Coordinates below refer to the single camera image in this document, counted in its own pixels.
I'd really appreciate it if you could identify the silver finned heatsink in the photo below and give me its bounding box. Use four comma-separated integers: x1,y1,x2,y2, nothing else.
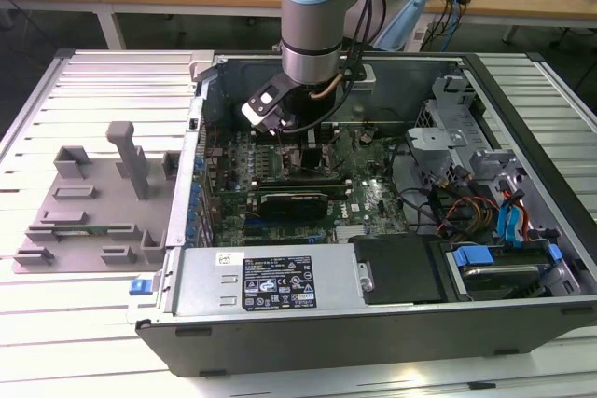
335,225,369,239

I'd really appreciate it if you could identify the black graphics card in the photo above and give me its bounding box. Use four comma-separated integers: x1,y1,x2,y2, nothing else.
257,189,329,221

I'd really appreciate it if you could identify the black open PC case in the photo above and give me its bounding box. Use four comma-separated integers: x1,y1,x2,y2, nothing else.
125,49,597,378

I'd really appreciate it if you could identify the orange yellow wire bundle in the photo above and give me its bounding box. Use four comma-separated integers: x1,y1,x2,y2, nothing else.
436,195,498,237

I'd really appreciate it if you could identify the black power supply label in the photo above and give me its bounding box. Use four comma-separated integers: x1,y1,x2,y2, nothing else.
242,254,319,312

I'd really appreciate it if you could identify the CPU socket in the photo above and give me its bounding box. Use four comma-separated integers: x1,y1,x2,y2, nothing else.
278,144,338,181

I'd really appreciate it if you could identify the green motherboard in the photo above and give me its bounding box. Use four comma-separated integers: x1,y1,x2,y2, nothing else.
198,123,412,249

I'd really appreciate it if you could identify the silver metal drive cage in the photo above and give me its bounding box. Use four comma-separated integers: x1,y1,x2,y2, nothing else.
404,65,531,213

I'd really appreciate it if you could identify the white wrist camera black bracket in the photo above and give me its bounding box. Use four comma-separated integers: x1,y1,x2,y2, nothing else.
241,72,294,136

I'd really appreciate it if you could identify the black plastic shroud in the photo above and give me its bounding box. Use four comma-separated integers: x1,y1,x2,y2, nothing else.
348,234,451,306

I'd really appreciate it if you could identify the grey power supply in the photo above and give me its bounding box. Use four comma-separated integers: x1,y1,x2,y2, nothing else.
172,246,369,318

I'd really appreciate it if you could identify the green RAM stick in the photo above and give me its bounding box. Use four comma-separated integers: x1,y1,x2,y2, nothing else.
52,226,111,237

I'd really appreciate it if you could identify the black RAM slot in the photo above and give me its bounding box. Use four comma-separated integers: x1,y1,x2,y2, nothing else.
252,181,349,188
254,176,345,184
251,186,351,194
255,136,338,144

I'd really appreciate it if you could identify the hard disk blue carrier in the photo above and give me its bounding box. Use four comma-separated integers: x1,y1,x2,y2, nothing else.
447,242,563,302

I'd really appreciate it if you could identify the grey parts rack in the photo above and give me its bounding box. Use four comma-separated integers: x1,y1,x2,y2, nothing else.
9,120,183,276

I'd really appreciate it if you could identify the blue flat data cable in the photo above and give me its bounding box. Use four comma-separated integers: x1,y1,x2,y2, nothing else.
494,187,528,250

